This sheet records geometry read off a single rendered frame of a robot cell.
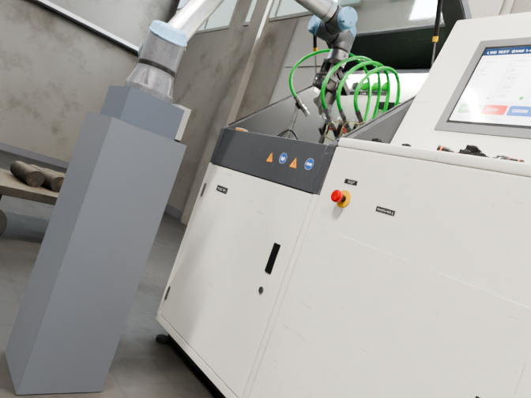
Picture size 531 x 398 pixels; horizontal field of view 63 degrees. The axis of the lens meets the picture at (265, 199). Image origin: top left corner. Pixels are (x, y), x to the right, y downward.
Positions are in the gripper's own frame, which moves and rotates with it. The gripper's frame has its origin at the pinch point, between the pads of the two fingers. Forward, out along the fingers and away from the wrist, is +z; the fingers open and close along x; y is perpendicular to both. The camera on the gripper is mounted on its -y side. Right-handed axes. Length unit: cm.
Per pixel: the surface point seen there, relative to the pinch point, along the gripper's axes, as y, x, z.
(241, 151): 21.5, -13.9, 25.3
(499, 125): -4, 68, -2
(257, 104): -185, -330, -66
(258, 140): 21.5, -4.9, 20.0
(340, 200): 24, 47, 33
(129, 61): -129, -707, -112
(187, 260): 22, -25, 75
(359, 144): 21, 44, 16
